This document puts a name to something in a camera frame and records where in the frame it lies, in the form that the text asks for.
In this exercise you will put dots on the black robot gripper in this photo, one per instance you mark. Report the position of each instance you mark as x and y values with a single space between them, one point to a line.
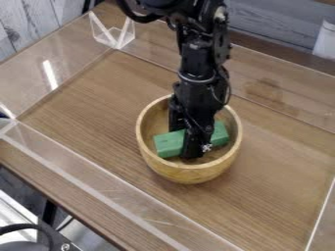
192 107

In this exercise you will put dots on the green rectangular block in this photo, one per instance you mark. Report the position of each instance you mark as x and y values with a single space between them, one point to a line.
168 143

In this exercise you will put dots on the brown wooden bowl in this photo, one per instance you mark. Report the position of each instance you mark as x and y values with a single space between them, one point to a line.
177 170

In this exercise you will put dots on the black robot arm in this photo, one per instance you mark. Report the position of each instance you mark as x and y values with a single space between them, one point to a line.
200 24

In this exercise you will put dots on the white cylindrical container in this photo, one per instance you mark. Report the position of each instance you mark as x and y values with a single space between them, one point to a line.
324 42

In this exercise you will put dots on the black table leg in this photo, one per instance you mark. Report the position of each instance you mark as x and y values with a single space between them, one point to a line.
49 211

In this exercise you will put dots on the clear acrylic corner bracket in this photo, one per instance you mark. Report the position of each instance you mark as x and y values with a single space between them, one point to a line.
113 37

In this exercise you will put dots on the clear acrylic front wall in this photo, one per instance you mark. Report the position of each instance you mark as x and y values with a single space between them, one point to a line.
125 215

